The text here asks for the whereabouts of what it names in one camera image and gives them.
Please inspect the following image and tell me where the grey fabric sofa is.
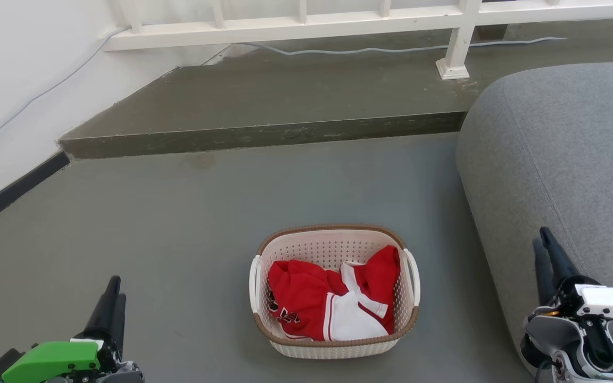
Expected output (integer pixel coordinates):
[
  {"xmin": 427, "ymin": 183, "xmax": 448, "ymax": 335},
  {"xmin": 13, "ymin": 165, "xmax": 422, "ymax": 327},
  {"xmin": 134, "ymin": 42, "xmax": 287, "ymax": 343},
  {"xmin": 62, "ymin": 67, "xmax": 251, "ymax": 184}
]
[{"xmin": 455, "ymin": 60, "xmax": 613, "ymax": 383}]

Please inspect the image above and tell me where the thin grey wall cable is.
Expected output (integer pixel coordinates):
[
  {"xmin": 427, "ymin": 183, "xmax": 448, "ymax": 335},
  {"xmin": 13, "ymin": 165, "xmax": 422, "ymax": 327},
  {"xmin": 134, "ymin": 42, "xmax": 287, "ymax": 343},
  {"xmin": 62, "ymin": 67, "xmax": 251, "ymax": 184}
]
[{"xmin": 0, "ymin": 27, "xmax": 126, "ymax": 154}]

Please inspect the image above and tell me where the red and white jersey garment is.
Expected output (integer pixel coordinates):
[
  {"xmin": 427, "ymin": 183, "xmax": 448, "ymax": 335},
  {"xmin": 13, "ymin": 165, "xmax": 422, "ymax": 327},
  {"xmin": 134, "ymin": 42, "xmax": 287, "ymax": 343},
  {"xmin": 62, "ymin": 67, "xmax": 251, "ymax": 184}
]
[{"xmin": 267, "ymin": 245, "xmax": 401, "ymax": 342}]

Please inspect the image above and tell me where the grey floor cable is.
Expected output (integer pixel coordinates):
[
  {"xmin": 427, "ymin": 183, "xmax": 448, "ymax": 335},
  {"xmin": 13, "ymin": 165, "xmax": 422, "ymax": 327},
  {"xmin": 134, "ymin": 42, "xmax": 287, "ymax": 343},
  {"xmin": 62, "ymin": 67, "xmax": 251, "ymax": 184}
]
[{"xmin": 243, "ymin": 36, "xmax": 568, "ymax": 56}]

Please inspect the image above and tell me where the white perforated plastic laundry basket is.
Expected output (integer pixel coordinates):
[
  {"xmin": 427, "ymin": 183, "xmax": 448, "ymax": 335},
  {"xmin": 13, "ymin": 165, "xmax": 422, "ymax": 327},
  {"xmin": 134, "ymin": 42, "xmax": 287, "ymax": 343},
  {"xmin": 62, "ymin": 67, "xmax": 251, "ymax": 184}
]
[{"xmin": 248, "ymin": 224, "xmax": 421, "ymax": 360}]

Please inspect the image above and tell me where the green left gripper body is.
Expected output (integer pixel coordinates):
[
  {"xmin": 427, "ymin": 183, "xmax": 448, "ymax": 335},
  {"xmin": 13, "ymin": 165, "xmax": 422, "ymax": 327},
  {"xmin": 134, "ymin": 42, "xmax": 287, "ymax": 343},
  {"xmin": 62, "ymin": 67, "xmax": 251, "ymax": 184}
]
[{"xmin": 1, "ymin": 324, "xmax": 126, "ymax": 383}]

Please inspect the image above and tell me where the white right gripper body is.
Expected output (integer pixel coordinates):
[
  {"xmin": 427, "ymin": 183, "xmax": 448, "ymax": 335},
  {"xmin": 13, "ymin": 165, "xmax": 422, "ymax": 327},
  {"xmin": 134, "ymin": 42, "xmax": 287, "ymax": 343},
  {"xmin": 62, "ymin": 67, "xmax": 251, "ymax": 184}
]
[{"xmin": 538, "ymin": 274, "xmax": 613, "ymax": 333}]

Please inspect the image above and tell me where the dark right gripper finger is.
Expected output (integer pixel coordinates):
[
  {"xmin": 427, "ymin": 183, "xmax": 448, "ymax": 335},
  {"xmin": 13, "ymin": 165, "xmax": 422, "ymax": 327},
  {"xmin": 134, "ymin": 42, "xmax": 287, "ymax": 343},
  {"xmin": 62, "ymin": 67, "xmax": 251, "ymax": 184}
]
[
  {"xmin": 539, "ymin": 227, "xmax": 584, "ymax": 288},
  {"xmin": 532, "ymin": 237, "xmax": 558, "ymax": 308}
]

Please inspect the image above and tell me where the black wall baseboard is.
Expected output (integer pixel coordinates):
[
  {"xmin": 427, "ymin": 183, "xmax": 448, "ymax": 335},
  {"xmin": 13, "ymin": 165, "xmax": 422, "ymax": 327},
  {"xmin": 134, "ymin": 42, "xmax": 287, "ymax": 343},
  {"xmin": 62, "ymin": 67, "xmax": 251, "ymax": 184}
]
[{"xmin": 0, "ymin": 151, "xmax": 71, "ymax": 236}]

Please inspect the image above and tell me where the white wooden railing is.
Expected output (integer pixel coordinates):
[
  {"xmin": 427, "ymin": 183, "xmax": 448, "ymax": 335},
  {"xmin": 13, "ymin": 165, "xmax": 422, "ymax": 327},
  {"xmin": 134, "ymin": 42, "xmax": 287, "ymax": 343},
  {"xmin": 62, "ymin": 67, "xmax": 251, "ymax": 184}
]
[{"xmin": 103, "ymin": 0, "xmax": 613, "ymax": 80}]

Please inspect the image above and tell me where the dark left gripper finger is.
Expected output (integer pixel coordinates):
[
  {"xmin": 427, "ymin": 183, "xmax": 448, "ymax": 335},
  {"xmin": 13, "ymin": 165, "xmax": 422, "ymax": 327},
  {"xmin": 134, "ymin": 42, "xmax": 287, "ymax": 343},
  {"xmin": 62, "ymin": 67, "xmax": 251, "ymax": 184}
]
[
  {"xmin": 83, "ymin": 276, "xmax": 121, "ymax": 342},
  {"xmin": 110, "ymin": 293, "xmax": 127, "ymax": 356}
]

